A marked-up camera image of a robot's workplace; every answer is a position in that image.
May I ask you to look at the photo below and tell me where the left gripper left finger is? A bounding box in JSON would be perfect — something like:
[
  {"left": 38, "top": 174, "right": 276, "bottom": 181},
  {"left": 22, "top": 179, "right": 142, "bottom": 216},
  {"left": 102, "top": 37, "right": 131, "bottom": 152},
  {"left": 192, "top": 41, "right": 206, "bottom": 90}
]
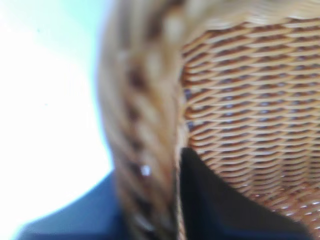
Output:
[{"left": 14, "top": 168, "right": 135, "bottom": 240}]

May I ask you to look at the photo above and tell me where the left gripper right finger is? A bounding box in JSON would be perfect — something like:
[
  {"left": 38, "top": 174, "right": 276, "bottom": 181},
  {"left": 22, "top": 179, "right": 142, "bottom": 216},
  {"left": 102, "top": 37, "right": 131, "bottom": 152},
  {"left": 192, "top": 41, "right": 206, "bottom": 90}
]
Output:
[{"left": 179, "top": 146, "right": 316, "bottom": 240}]

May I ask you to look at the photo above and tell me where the brown woven wicker basket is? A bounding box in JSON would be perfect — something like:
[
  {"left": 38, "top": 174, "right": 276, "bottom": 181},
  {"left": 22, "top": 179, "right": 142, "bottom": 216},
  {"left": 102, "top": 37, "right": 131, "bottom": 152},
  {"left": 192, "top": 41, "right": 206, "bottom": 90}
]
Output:
[{"left": 96, "top": 0, "right": 320, "bottom": 240}]

